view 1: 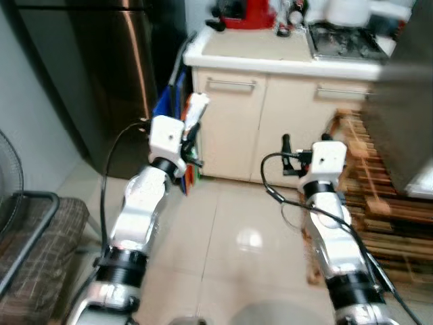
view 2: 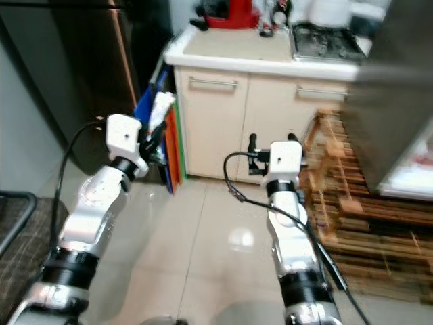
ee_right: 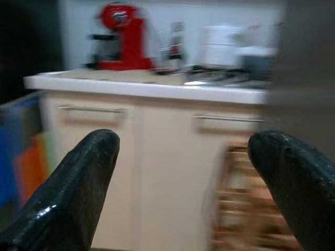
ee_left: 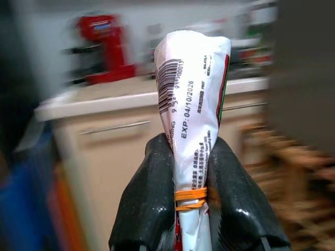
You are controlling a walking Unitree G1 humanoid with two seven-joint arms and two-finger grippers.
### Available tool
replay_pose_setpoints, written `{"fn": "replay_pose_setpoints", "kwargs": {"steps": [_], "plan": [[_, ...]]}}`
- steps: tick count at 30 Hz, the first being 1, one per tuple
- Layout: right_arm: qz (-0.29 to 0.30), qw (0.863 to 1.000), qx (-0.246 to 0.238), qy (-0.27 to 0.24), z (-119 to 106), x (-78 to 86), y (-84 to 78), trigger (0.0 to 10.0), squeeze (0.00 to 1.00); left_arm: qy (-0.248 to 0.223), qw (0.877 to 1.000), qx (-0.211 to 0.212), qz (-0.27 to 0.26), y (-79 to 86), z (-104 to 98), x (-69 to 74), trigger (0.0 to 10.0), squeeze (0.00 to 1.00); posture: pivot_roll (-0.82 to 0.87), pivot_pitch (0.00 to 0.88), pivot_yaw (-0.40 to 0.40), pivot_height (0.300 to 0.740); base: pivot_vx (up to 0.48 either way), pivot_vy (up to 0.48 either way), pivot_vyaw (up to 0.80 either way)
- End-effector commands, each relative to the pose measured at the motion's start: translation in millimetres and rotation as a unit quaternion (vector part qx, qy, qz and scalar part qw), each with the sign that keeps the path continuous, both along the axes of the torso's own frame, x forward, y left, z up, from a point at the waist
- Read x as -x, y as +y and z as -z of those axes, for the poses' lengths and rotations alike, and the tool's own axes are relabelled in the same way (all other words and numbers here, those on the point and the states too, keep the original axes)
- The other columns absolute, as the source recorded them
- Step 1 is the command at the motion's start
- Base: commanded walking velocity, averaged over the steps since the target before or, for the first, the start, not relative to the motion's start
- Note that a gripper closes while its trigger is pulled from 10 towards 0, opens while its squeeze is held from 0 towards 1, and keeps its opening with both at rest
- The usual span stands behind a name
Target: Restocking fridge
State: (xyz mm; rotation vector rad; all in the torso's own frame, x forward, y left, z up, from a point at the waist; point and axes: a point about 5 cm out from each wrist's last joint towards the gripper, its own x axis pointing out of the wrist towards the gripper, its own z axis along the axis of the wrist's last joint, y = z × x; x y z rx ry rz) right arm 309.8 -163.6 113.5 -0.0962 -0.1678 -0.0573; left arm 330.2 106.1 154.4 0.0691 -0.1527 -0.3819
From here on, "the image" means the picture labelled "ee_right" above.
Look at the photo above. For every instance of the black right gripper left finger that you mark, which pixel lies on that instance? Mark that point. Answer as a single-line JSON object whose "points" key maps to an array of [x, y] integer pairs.
{"points": [[68, 198]]}

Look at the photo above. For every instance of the green flat board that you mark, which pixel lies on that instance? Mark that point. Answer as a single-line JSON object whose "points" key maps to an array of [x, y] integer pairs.
{"points": [[44, 146]]}

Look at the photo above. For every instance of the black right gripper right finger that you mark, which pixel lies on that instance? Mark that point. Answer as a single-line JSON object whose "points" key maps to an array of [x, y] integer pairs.
{"points": [[301, 188]]}

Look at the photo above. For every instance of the grey box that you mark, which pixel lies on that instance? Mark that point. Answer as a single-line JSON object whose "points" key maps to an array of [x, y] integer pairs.
{"points": [[255, 64]]}

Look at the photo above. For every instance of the white round container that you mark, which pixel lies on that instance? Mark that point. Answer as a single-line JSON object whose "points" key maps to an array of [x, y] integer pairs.
{"points": [[220, 45]]}

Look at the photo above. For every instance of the wooden slatted rack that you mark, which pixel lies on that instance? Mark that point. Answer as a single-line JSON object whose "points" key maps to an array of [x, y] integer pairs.
{"points": [[240, 204]]}

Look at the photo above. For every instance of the orange flat board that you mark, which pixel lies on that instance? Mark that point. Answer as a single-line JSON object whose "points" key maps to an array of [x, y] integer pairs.
{"points": [[31, 167]]}

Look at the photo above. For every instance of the red coffee machine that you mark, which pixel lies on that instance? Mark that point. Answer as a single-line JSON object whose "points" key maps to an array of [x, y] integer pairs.
{"points": [[132, 41]]}

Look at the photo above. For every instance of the black metal hob grate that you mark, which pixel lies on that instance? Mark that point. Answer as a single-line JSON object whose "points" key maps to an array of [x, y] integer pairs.
{"points": [[217, 74]]}

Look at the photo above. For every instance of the cream kitchen cabinet white countertop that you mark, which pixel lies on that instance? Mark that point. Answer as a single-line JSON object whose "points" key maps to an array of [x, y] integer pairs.
{"points": [[167, 157]]}

